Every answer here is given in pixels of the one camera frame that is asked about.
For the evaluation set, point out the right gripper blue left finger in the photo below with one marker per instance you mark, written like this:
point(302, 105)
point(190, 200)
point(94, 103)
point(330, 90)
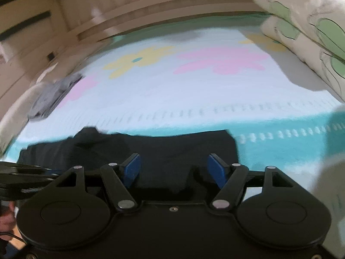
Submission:
point(117, 179)

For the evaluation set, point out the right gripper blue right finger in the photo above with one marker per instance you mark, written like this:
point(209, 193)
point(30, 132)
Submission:
point(230, 179)

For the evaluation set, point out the black pants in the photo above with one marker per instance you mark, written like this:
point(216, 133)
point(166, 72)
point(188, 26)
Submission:
point(170, 166)

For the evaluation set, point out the white pillow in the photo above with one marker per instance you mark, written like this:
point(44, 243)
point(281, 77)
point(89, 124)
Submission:
point(16, 117)

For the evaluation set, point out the folded grey garment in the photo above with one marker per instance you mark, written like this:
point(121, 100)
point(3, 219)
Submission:
point(51, 96)

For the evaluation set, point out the floral white bed blanket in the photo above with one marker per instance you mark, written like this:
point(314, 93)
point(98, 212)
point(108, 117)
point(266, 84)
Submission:
point(209, 74)

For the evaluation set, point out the beige wooden headboard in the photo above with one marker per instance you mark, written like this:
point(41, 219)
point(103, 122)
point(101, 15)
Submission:
point(33, 32)

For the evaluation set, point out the white green patterned quilt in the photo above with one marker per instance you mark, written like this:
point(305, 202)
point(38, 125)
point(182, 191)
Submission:
point(314, 31)

